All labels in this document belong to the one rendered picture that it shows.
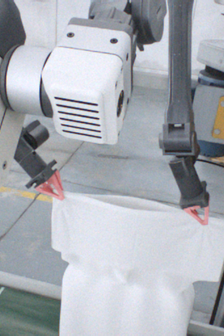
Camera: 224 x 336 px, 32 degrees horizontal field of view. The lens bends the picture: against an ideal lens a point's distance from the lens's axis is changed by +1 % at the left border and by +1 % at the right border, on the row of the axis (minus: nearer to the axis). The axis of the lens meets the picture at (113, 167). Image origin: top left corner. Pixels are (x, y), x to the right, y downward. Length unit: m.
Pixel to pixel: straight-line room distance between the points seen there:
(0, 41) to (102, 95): 0.15
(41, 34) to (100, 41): 6.01
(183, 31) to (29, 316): 1.16
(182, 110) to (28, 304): 1.05
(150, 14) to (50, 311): 1.27
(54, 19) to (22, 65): 5.88
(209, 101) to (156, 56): 4.91
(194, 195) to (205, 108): 0.29
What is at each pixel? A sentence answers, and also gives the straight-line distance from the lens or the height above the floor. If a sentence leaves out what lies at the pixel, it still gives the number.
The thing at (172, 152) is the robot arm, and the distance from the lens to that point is 0.97.
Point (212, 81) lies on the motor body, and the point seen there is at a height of 1.32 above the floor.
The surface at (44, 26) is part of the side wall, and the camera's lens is 6.48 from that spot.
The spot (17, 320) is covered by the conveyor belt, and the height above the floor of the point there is 0.38.
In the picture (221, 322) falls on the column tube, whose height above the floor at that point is 0.35.
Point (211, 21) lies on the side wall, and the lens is 5.94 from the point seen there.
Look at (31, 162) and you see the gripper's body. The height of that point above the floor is 1.12.
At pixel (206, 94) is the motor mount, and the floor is 1.29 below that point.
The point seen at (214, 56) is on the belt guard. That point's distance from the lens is 1.15.
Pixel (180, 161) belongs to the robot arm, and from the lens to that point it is 0.97.
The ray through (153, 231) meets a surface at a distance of 1.08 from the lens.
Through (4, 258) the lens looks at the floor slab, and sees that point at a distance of 2.48.
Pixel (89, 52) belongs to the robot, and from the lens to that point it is 0.49.
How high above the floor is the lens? 1.59
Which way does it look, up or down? 27 degrees down
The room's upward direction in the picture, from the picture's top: 6 degrees clockwise
